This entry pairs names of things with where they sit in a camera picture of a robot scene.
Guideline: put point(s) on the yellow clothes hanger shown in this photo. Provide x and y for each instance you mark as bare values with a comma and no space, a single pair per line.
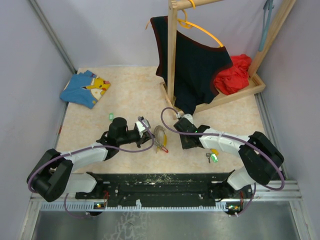
184,23

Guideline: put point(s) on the green tag key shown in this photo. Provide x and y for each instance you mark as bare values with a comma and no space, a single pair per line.
211,157
111,116

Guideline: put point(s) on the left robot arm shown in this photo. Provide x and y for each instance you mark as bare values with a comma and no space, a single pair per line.
55,173

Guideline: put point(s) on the blue clothes hanger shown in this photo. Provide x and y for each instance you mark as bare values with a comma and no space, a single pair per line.
267,14

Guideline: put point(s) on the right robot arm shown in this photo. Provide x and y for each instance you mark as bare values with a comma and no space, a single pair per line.
261,159

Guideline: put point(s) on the green tag key right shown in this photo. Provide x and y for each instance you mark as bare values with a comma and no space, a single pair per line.
211,157

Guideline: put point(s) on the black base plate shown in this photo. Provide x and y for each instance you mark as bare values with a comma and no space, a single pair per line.
166,191

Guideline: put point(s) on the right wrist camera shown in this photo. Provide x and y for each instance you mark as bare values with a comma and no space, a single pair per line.
189,117

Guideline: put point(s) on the red crumpled cloth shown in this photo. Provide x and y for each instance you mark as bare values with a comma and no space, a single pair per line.
235,78

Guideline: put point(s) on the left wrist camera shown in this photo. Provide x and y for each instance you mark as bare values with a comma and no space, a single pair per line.
142,125

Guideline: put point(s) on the wooden clothes rack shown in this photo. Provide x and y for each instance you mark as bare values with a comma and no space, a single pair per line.
256,85

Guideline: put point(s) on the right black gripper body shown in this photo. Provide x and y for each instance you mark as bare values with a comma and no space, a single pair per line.
186,145

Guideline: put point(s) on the large keyring with keys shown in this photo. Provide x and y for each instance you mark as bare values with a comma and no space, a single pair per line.
160,141

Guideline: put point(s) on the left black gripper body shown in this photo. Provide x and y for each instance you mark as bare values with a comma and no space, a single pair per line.
132,137

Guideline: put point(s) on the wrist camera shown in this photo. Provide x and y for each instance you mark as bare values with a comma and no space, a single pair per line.
189,117
142,125

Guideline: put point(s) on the yellow tag key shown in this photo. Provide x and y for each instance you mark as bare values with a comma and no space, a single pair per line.
214,151

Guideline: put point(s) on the blue pikachu shirt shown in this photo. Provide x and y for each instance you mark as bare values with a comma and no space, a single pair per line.
85,88

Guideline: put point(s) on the green tag key left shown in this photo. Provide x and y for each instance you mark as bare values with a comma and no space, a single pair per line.
111,116

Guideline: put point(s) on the dark navy tank top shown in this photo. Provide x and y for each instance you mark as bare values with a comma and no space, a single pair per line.
196,66

